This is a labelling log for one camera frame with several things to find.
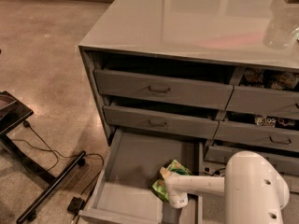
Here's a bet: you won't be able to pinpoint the white power strip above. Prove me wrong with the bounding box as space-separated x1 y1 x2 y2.
204 167 225 176

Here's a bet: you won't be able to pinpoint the black power adapter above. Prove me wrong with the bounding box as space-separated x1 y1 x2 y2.
67 197 85 215

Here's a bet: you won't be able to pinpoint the black rolling stand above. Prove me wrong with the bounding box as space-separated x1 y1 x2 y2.
0 91 87 224

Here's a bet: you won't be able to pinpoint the top right grey drawer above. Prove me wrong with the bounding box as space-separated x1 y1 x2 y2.
227 86 299 119

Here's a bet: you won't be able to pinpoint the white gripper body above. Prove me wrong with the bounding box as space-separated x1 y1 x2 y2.
164 173 188 209

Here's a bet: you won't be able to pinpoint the black floor cable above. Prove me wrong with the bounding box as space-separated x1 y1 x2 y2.
11 120 106 198

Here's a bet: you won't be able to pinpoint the open bottom left drawer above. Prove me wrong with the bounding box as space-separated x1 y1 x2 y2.
79 129 199 224

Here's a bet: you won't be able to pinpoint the grey drawer cabinet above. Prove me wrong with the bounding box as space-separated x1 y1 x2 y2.
79 0 299 143

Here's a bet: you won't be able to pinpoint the snacks in middle right drawer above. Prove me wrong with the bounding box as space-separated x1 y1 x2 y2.
254 116 296 129

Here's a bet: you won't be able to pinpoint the top left grey drawer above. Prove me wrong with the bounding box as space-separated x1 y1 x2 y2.
94 69 233 110

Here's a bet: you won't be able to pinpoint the green rice chip bag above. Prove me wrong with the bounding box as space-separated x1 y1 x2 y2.
152 160 192 202

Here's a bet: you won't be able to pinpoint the grey drawer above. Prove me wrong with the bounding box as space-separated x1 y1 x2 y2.
205 146 299 175
103 105 218 139
214 121 299 152
227 86 299 119
94 69 233 110

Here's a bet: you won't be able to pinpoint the middle left grey drawer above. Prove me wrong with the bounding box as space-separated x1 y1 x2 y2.
103 105 218 139

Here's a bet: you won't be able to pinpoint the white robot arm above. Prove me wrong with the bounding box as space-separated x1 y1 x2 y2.
160 151 290 224

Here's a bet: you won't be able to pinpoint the bottom right grey drawer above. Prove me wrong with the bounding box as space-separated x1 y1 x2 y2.
205 146 299 175

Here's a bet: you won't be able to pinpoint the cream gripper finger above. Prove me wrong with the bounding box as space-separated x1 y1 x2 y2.
160 167 171 179

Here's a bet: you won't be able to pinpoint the middle right grey drawer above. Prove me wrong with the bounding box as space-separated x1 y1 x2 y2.
214 121 299 152

